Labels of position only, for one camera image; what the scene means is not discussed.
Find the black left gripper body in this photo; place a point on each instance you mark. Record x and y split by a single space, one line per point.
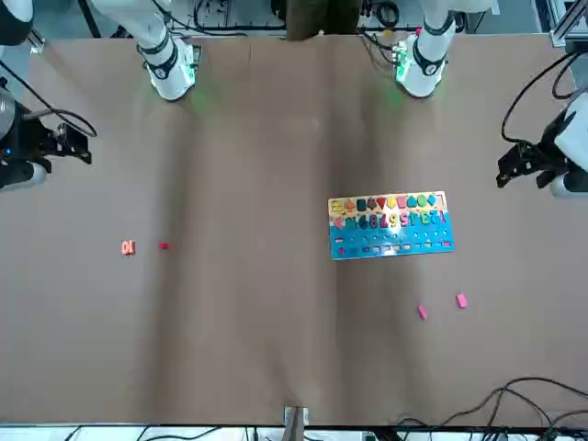
546 161

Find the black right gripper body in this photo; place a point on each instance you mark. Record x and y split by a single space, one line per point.
32 142

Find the orange number ten piece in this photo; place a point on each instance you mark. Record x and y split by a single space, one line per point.
128 248

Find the small red block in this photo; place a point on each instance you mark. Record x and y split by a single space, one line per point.
163 245

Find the colourful wooden toy board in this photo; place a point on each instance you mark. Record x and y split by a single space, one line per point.
395 239

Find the pink rectangular block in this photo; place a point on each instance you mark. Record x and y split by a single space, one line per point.
461 301
423 312

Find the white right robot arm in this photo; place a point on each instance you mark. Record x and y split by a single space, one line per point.
170 78

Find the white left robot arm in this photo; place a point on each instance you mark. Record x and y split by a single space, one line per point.
425 69

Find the magenta number one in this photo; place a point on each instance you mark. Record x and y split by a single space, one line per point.
442 217

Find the blue shape piece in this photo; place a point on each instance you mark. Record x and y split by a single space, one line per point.
431 200

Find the blue number two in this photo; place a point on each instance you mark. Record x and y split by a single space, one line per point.
433 218

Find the green circle piece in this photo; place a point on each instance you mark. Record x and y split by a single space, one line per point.
421 200

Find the green number three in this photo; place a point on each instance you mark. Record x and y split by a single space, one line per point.
424 218

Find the teal heart piece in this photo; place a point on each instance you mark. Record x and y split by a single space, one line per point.
411 201

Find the teal number four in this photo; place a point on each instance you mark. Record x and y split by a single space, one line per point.
414 219

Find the pink shape piece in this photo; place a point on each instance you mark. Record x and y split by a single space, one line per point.
401 202

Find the pink number five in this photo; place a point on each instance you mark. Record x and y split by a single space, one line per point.
403 219

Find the yellow pentagon piece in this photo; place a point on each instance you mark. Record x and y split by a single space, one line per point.
391 202

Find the yellow number six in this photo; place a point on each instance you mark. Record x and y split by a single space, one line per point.
393 220

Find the red triangle piece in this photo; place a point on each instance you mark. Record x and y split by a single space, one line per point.
381 202

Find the red number seven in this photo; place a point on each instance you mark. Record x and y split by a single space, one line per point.
383 221

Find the purple number eight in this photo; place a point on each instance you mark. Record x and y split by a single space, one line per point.
373 222

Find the teal square piece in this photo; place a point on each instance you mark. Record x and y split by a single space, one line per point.
362 205

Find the teal number nine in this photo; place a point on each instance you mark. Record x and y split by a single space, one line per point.
363 222

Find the orange plus sign piece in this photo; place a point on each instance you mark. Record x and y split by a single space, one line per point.
350 206

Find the yellow equals sign piece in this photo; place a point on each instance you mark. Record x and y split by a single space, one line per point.
339 207

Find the pink greater-than sign piece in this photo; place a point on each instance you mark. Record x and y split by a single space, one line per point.
339 223

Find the person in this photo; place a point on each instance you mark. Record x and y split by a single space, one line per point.
321 18

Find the aluminium frame rail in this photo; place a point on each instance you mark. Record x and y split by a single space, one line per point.
567 23
37 43

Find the aluminium frame post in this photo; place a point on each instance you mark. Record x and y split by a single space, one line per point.
296 422

